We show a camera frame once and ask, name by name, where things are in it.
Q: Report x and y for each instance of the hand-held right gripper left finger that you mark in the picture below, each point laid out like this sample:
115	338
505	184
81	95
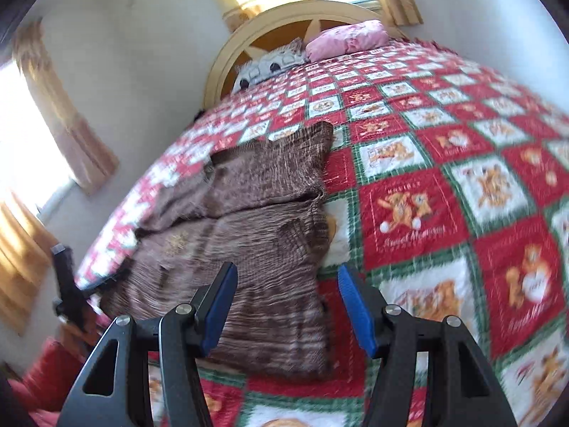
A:
218	311

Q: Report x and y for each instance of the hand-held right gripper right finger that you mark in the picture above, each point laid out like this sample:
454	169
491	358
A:
355	307

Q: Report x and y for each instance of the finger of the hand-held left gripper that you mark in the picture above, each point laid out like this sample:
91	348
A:
102	285
66	280

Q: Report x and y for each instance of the brown knitted sweater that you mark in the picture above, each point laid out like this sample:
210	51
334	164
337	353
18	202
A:
275	311

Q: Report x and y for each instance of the red cloth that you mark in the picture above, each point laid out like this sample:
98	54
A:
49	373

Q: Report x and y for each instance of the red checked printed blanket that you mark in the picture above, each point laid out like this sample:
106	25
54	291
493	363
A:
444	178

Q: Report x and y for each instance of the dark cloth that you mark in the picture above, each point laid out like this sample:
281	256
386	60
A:
195	118

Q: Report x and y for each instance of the grey and white pillow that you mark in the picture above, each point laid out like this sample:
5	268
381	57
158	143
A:
271	64

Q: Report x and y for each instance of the pink pillow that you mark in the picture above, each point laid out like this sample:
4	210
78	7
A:
346	40

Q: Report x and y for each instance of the pink fringed cloth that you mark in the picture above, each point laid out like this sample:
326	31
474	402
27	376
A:
422	43

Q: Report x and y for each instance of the cream wooden headboard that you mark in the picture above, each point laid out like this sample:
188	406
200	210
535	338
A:
249	31

